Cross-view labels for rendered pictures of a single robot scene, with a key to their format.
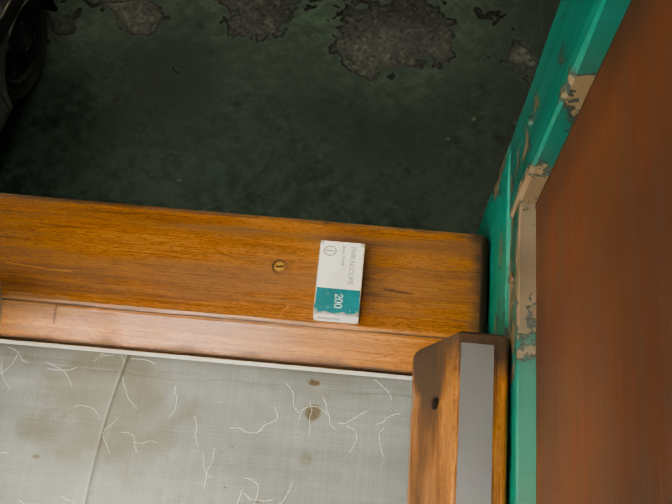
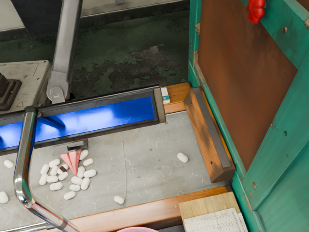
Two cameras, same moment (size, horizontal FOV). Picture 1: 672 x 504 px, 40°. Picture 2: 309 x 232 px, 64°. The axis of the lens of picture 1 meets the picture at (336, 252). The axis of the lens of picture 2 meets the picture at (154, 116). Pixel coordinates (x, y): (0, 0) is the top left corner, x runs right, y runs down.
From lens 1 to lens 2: 0.34 m
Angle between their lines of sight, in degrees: 14
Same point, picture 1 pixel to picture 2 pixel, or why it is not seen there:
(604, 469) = (225, 72)
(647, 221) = (216, 25)
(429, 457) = (193, 112)
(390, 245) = (171, 88)
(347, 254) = (163, 89)
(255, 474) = (158, 136)
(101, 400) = (120, 133)
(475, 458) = (203, 105)
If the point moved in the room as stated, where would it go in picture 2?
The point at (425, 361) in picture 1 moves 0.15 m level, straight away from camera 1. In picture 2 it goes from (186, 98) to (186, 67)
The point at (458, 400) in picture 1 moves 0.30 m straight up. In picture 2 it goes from (195, 97) to (202, 4)
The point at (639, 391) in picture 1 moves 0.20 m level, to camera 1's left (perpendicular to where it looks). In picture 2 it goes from (225, 49) to (141, 68)
